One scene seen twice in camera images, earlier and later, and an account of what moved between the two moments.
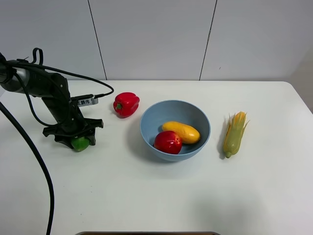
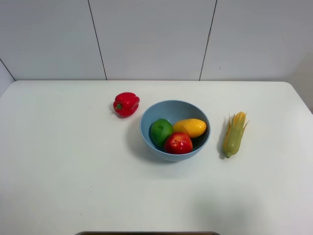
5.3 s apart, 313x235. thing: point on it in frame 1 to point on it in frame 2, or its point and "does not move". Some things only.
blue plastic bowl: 155,114 does not move
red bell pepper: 125,104 does not move
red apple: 168,142 to 178,143
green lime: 80,144 to 161,129
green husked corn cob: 234,132 does not move
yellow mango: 189,134 to 194,127
